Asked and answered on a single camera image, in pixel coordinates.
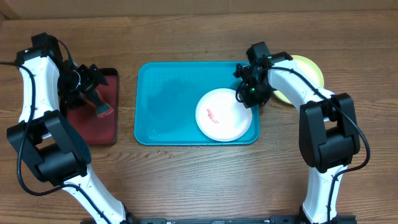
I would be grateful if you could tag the teal plastic tray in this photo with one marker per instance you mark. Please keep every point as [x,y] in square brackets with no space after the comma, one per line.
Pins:
[167,97]

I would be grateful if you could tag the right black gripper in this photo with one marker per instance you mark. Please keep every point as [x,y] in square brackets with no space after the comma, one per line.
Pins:
[246,101]

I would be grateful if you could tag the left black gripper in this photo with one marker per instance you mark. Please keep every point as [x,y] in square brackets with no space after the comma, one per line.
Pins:
[91,79]

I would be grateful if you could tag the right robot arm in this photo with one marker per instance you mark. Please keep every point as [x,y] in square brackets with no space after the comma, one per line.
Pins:
[328,133]

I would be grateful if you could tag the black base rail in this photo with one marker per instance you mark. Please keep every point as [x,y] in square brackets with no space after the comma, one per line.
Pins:
[276,219]

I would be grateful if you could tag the orange and green sponge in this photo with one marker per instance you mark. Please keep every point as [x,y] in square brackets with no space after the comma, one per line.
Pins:
[102,108]

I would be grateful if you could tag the yellow-green plate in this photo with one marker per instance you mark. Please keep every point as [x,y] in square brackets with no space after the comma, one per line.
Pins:
[310,69]

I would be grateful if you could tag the black and red tray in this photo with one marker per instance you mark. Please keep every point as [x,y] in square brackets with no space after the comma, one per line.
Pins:
[97,130]

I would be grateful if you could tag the white plate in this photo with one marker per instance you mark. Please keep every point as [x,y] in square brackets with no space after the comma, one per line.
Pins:
[221,117]

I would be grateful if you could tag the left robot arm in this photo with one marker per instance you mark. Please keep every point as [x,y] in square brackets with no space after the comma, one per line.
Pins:
[46,142]

